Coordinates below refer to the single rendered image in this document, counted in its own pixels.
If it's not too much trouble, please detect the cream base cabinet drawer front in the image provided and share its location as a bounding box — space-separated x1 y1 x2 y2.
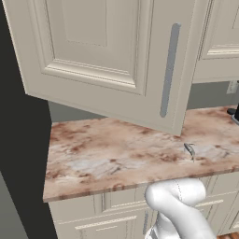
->
49 185 148 223

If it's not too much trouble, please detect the cream base cabinet run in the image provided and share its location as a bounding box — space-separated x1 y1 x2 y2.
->
195 172 239 236

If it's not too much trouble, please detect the black countertop appliance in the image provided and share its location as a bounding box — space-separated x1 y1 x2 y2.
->
226 103 239 126

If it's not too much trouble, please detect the dark tall side panel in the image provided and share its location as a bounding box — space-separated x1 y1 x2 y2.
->
0 3 59 239

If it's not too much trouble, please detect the grey cabinet door handle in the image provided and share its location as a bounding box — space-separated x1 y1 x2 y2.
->
159 22 182 119

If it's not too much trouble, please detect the white wall outlet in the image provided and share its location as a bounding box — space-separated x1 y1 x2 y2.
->
226 80 239 95

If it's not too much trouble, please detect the cream closed wall cabinet door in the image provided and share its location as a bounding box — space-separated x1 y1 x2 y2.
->
191 0 239 84

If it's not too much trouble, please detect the grey base cabinet handle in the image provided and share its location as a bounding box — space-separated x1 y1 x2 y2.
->
142 210 149 235

